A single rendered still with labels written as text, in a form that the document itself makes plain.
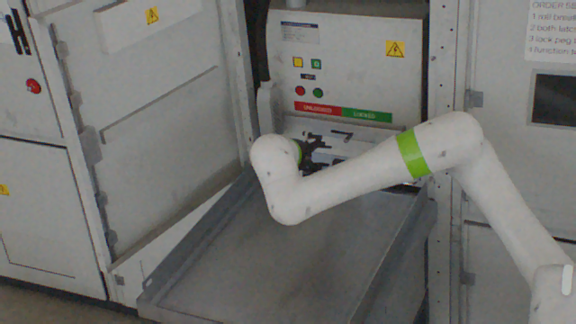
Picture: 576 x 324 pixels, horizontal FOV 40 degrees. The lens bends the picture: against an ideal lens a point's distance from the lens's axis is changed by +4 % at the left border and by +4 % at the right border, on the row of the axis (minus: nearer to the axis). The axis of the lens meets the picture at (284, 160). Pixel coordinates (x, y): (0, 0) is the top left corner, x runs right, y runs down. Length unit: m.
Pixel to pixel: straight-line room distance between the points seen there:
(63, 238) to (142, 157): 1.14
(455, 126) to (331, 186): 0.32
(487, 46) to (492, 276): 0.73
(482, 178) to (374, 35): 0.54
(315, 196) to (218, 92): 0.68
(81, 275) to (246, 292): 1.44
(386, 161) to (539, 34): 0.50
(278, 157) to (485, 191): 0.50
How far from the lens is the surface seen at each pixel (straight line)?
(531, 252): 1.88
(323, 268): 2.10
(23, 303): 3.63
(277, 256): 2.16
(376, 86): 2.26
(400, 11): 2.22
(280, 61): 2.36
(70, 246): 3.30
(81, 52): 2.01
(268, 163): 1.86
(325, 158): 2.44
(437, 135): 1.77
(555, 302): 1.69
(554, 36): 2.01
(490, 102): 2.12
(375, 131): 2.29
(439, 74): 2.14
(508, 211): 1.90
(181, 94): 2.25
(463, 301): 2.53
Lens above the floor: 2.17
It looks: 31 degrees down
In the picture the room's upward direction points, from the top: 6 degrees counter-clockwise
